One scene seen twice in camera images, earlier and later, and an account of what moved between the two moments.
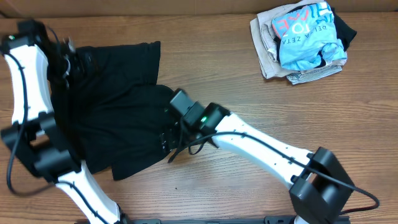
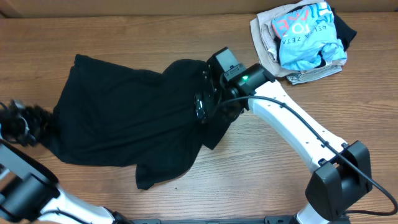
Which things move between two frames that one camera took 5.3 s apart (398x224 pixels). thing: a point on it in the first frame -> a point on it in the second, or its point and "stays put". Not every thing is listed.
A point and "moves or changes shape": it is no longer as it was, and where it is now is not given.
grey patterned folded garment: [306, 75] stays put
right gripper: [173, 135] -> [211, 96]
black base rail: [232, 221] stays put
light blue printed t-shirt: [306, 32] stays put
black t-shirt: [110, 106] moves or changes shape
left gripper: [73, 66] -> [20, 123]
